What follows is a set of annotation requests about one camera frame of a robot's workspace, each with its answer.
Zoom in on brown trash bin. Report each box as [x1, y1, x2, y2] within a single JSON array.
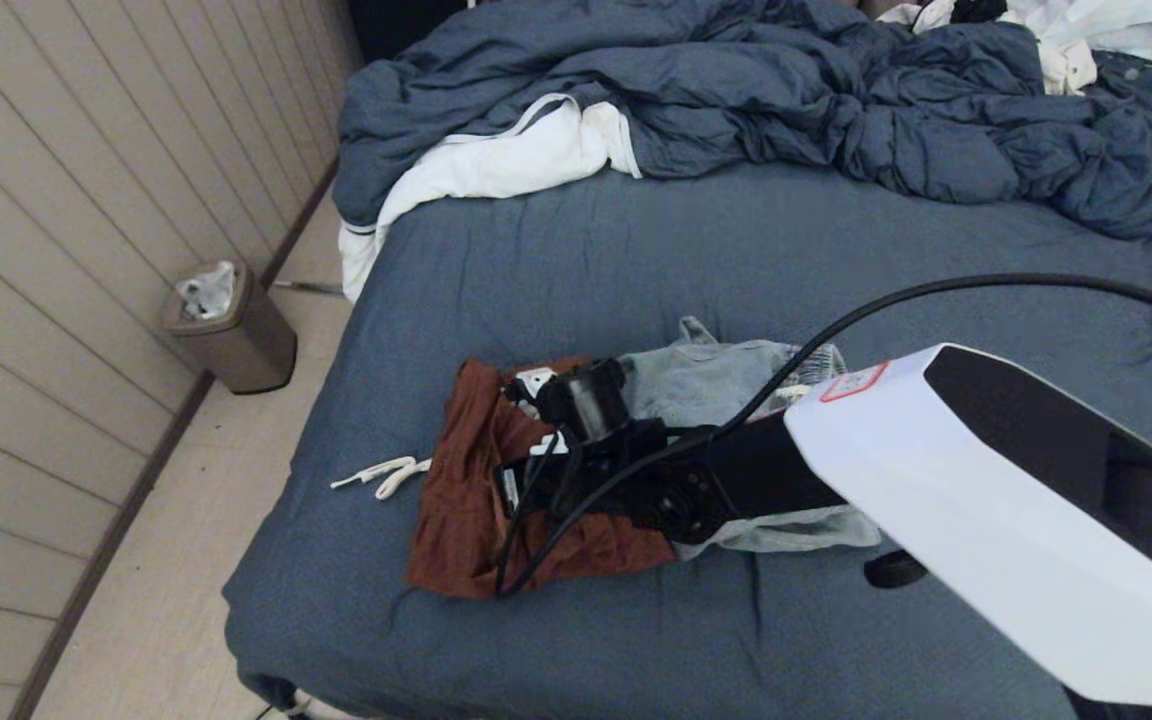
[[161, 260, 299, 394]]

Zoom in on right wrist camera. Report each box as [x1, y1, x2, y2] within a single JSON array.
[[504, 358, 637, 446]]

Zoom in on clear plastic bag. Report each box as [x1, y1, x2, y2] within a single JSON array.
[[176, 260, 237, 321]]

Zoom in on bed with blue sheet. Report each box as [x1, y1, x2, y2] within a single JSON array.
[[223, 160, 1152, 720]]

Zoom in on black cable loop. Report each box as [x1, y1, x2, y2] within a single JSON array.
[[864, 550, 929, 589]]

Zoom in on white clothes pile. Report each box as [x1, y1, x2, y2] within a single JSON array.
[[876, 0, 1152, 96]]

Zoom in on brown shorts with white print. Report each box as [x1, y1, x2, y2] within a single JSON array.
[[331, 355, 682, 601]]

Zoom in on light blue denim shorts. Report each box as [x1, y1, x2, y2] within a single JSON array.
[[621, 316, 883, 557]]

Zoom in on crumpled blue duvet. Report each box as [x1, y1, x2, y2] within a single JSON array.
[[331, 0, 1152, 241]]

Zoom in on black furniture panel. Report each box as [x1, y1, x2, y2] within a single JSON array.
[[346, 0, 477, 63]]

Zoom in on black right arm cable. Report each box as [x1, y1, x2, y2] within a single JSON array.
[[494, 272, 1152, 599]]

